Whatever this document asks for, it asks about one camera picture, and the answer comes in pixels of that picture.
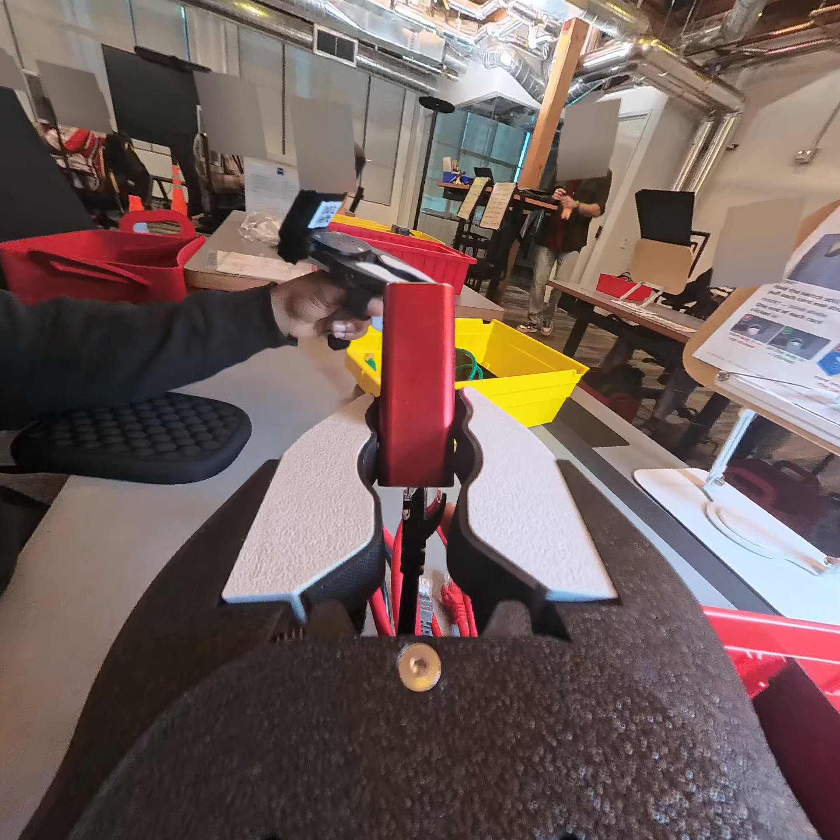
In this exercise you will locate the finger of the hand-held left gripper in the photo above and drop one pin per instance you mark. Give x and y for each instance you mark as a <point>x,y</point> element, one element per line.
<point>400,274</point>

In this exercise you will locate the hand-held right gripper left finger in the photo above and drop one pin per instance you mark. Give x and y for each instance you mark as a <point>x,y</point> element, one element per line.
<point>315,512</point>

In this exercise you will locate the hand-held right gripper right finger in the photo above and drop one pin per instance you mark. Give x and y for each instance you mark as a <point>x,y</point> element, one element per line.
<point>525,518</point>

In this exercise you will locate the red ethernet splitter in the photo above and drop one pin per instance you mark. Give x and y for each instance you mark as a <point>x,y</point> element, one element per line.
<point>417,380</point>

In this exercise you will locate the red plastic bin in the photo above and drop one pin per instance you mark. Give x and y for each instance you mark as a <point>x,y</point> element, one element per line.
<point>787,689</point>

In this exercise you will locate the person's left forearm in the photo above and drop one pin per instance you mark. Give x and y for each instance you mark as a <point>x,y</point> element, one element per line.
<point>131,348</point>

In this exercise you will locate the person's left hand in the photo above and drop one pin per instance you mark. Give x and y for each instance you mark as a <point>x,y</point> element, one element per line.
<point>308,308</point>

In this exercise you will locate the red plastic crate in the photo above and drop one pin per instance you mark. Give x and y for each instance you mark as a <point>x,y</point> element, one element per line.
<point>420,253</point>

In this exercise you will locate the black floor lamp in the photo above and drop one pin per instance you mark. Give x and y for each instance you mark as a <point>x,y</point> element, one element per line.
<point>430,164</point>

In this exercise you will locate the yellow plastic bin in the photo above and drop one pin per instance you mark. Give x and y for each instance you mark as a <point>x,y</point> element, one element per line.
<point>525,387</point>

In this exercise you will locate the orange traffic cone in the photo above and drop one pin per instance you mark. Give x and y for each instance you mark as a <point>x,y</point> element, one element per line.
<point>178,193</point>

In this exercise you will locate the black padded wrist rest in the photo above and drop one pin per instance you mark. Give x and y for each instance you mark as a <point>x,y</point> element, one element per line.
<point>131,436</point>

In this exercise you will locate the small red bin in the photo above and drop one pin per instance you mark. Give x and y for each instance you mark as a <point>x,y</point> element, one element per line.
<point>620,287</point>

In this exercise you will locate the wooden background table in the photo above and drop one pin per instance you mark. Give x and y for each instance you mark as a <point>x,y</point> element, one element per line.
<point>630,315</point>

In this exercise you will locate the large red felt tote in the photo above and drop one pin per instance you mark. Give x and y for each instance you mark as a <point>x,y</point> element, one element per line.
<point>98,262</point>

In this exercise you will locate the black cardboard sign stand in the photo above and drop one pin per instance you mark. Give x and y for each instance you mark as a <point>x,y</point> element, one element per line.
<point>663,243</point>

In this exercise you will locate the wooden post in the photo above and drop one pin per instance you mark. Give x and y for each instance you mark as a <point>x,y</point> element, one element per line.
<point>554,98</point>

